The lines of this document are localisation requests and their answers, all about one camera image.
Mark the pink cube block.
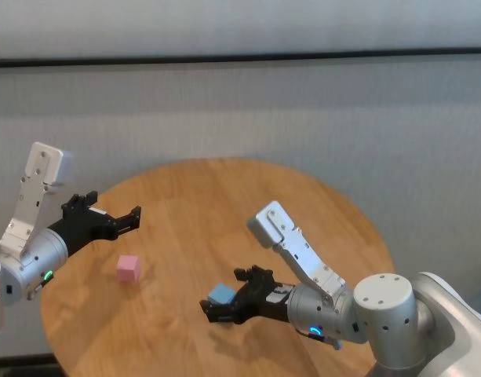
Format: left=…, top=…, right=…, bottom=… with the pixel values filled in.
left=115, top=254, right=141, bottom=284

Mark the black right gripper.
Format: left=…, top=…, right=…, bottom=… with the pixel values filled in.
left=199, top=265, right=297, bottom=326

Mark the blue cube block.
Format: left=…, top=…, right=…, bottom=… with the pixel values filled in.
left=207, top=282, right=238, bottom=307

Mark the black horizontal wall rail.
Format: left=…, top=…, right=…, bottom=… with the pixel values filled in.
left=0, top=46, right=481, bottom=70

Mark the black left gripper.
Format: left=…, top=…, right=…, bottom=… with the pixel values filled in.
left=47, top=190, right=143, bottom=258

